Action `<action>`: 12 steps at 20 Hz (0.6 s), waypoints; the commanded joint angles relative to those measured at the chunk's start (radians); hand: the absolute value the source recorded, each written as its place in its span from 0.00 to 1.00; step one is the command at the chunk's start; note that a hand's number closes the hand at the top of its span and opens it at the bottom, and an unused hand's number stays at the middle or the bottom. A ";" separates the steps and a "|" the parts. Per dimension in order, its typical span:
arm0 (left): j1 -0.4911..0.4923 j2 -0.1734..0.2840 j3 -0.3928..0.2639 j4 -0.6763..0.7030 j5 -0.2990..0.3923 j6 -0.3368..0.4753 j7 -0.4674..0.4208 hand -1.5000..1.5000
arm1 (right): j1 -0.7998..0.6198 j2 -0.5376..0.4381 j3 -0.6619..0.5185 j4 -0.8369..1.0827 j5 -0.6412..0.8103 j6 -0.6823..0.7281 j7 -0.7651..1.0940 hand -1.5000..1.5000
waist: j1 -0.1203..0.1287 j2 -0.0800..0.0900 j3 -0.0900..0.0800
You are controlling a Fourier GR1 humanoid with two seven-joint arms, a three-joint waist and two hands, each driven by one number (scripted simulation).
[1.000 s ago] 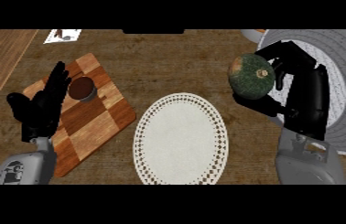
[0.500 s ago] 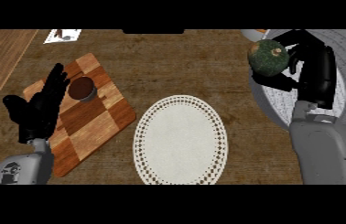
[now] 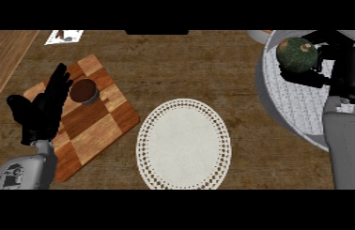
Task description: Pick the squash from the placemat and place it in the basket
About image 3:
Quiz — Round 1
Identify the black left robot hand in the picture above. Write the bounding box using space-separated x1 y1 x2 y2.
6 62 76 146

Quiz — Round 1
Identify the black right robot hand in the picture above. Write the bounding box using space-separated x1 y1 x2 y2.
277 29 355 104

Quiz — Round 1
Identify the dark green squash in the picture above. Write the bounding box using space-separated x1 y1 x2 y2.
277 37 321 74

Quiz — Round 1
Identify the white oval placemat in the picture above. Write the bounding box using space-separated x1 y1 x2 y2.
135 98 234 191

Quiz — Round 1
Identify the checkered wooden cutting board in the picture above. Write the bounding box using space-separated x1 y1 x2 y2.
21 54 142 183

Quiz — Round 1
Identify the pale wooden board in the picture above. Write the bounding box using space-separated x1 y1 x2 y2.
0 29 42 93

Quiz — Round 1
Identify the pale round bowl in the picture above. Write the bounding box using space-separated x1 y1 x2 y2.
246 29 275 45

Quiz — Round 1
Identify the white paper sheet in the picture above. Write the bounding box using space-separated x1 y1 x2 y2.
43 29 85 46

